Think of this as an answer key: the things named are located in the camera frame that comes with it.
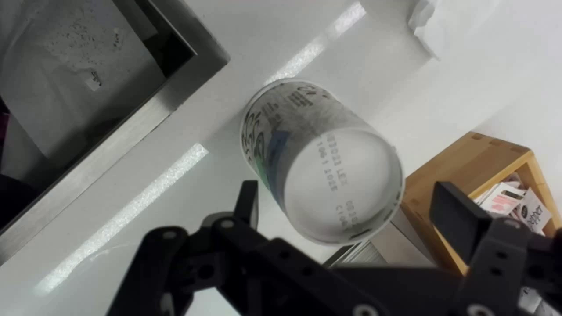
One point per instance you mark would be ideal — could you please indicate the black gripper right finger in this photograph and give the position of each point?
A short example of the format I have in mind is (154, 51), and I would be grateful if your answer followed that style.
(461, 221)

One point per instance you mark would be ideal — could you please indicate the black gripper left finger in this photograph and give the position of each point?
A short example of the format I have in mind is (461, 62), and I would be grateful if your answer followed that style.
(247, 206)

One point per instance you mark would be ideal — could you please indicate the patterned paper cup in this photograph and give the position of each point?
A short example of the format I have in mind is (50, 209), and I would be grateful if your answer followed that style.
(331, 172)

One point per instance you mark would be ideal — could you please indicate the small wooden packet box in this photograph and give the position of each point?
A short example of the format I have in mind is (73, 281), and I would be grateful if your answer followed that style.
(473, 163)

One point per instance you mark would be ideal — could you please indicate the near square counter opening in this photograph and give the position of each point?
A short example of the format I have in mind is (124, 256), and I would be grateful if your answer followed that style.
(83, 83)

